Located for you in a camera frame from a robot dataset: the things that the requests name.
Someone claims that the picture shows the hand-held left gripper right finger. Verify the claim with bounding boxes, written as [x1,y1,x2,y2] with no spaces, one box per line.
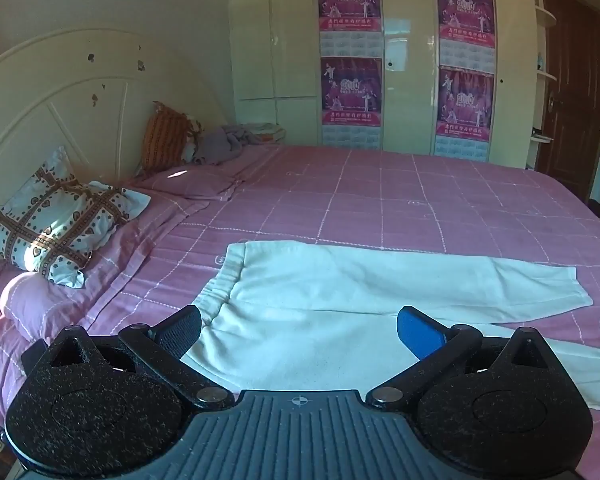
[366,304,551,411]

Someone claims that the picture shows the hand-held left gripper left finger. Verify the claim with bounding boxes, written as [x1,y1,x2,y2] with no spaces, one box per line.
[50,304,236,411]

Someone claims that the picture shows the white pants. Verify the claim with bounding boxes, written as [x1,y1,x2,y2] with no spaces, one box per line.
[182,241,600,408]

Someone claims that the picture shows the pink pillow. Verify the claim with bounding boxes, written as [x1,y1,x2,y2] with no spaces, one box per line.
[130,164,253,203]
[0,200,208,361]

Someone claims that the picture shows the pink checked bed sheet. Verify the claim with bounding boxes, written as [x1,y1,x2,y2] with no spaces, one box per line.
[0,145,600,441]

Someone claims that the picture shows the white brown patterned pillow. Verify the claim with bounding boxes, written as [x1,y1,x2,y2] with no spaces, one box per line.
[0,146,152,289]

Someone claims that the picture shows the grey crumpled cloth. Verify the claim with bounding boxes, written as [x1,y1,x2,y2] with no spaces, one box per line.
[194,124,287,165]

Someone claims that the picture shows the orange striped cushion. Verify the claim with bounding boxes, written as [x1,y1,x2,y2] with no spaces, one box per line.
[141,101,201,173]

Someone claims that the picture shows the brown wooden door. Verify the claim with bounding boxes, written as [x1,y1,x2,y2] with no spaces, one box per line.
[535,0,600,202]

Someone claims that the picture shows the cream bed headboard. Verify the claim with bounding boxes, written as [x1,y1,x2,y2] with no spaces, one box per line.
[0,27,238,261]

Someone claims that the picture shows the cream glossy wardrobe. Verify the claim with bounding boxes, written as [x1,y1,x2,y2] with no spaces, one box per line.
[228,0,539,170]

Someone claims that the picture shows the white corner shelf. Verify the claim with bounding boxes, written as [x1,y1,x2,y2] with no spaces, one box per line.
[530,0,559,147]

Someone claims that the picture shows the purple wall poster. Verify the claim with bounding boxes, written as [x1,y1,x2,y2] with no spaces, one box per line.
[316,0,384,57]
[320,56,384,150]
[435,0,496,67]
[433,65,496,161]

